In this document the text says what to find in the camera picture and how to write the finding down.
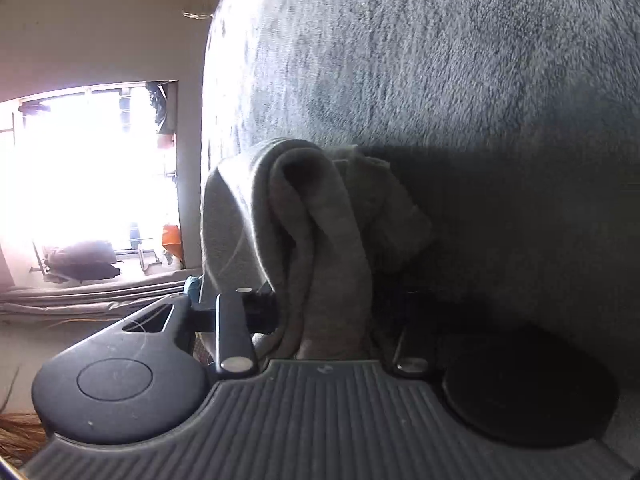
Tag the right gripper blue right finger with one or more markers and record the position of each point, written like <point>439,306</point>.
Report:
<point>399,331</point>

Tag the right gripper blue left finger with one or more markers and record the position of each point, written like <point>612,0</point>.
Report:
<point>240,315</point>

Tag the grey sweatshirt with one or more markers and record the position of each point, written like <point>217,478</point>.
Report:
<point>315,226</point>

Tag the dark clothes on sill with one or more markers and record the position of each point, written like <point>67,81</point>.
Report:
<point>158,98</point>

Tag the teal blue duvet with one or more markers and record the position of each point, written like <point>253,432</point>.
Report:
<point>192,288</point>

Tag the orange bag on sill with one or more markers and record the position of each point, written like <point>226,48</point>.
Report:
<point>172,242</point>

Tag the grey window curtain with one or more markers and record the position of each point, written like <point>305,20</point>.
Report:
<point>91,299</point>

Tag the coat on rack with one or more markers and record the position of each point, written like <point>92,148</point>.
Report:
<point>82,262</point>

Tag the person's brown hair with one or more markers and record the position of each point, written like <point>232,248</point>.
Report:
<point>22,434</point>

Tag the grey bed sheet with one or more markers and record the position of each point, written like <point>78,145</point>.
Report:
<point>513,123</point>

